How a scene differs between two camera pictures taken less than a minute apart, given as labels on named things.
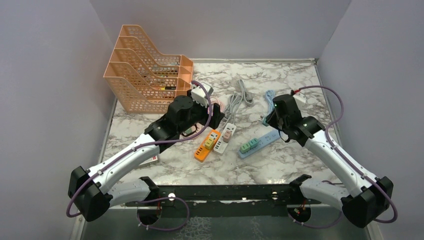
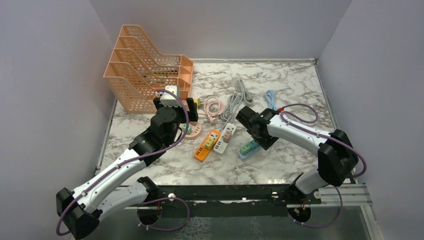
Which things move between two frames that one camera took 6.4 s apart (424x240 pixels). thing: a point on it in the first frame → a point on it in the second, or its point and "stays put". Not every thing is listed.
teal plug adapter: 253,143 stays put
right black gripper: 271,120 → 265,142
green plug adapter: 245,148 stays put
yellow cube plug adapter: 209,143 stays put
